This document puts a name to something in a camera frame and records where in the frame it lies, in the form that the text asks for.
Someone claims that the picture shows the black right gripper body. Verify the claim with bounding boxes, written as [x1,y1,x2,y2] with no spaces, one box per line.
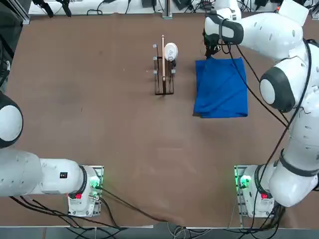
[203,29,222,52]

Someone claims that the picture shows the blue towel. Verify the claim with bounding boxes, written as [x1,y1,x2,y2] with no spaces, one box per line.
[193,56,249,119]

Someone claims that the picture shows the white cup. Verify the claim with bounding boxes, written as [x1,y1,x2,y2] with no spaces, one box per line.
[163,42,179,62]

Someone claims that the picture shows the ribbed black power adapter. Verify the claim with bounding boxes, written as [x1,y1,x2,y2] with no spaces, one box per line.
[173,0,193,10]

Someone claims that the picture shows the white stacked box unit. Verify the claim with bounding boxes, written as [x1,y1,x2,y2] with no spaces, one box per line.
[278,0,310,26]

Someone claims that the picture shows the aluminium profile rail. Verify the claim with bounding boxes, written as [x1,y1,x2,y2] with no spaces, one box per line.
[0,0,31,25]

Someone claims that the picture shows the black wire cup rack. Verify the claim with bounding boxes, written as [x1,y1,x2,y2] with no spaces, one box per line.
[152,34,177,96]

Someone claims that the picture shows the aluminium camera post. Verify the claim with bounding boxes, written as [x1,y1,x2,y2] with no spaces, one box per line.
[161,0,173,19]

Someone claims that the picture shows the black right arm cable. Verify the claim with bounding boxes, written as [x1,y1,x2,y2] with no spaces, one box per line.
[216,37,314,175]

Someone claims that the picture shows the dark cable across table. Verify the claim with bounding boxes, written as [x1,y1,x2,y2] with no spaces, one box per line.
[99,187,185,225]

